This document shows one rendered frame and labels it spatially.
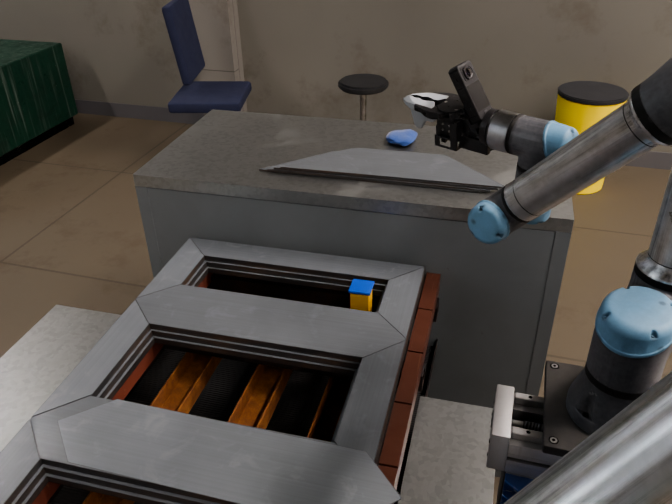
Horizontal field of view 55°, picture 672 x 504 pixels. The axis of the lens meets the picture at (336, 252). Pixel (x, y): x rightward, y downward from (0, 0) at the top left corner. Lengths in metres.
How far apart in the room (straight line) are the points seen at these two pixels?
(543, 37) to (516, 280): 2.90
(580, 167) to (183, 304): 1.12
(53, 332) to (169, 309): 0.38
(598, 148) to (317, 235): 1.10
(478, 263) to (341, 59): 3.17
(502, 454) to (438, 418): 0.44
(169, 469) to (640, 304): 0.91
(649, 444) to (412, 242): 1.43
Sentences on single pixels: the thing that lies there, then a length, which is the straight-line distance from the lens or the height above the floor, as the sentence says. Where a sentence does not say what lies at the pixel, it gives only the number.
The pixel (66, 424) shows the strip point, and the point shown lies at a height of 0.87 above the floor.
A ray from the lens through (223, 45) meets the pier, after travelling 4.99.
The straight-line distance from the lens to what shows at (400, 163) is 1.99.
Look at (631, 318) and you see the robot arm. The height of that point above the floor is 1.26.
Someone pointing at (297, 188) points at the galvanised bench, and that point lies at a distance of 1.90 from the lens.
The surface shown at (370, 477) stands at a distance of 1.31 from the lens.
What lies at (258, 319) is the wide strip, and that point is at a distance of 1.68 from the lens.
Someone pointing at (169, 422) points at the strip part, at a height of 0.87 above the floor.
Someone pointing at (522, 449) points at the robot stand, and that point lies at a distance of 1.25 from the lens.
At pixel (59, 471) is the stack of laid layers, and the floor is 0.85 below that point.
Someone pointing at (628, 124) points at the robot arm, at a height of 1.56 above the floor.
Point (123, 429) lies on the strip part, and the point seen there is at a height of 0.87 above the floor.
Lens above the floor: 1.89
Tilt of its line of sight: 32 degrees down
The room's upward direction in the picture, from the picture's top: 1 degrees counter-clockwise
